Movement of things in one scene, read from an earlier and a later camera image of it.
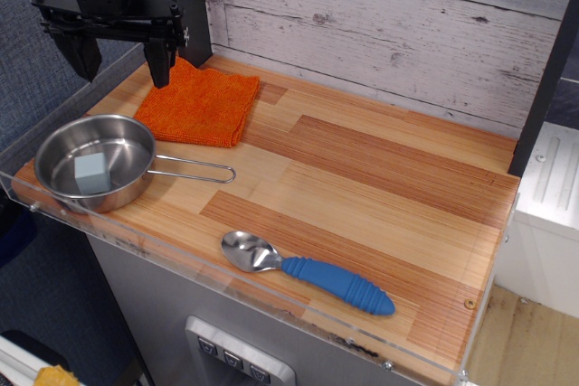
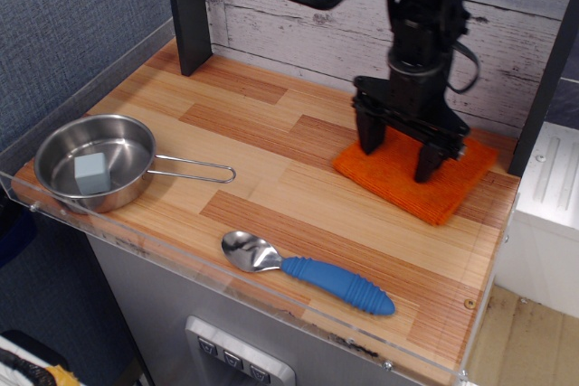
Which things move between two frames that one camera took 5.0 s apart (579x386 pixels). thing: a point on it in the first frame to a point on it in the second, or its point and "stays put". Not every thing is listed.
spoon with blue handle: (245, 251) stays put
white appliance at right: (539, 260) stays put
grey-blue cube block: (90, 174) stays put
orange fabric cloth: (199, 106) to (390, 174)
